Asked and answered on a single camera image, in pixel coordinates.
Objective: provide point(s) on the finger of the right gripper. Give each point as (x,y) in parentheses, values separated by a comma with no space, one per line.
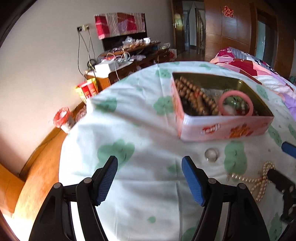
(289,149)
(281,182)

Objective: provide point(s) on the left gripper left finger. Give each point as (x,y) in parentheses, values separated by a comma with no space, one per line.
(54,220)

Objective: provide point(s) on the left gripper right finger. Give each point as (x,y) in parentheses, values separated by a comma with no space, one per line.
(244,220)

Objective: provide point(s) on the pink bangle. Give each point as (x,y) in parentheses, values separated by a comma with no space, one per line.
(235,93)

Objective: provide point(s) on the brown wooden bead mala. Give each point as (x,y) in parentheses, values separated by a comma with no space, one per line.
(194,100)

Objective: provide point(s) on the green jade bangle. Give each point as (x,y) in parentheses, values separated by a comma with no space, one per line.
(235,105)

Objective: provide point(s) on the pink patchwork quilt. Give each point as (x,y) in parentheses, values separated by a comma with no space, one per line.
(259,71)

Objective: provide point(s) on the pink cookie tin box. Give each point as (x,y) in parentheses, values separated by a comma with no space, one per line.
(205,128)

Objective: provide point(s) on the white green cloud cloth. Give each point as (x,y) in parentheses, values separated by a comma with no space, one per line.
(134,120)

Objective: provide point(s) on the red lined waste basket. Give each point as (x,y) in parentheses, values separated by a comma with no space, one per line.
(63,120)

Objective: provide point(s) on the wooden wardrobe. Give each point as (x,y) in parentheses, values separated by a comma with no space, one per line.
(265,29)

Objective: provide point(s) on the red yellow carton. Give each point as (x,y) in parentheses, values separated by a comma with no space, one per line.
(87,89)

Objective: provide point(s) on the red double happiness sticker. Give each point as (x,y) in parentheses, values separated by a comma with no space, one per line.
(228,12)

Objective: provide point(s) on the red paper bag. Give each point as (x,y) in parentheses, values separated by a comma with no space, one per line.
(172,54)

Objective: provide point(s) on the white box appliance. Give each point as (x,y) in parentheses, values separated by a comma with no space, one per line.
(106,67)

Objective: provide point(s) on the wooden door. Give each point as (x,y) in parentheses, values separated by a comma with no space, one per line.
(178,25)

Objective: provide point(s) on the wooden tv cabinet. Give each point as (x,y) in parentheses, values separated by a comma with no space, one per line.
(142,57)

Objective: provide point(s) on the television with patchwork cover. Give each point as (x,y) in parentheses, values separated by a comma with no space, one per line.
(114,28)

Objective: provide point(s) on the wall power socket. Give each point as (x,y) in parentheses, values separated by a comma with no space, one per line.
(83,28)

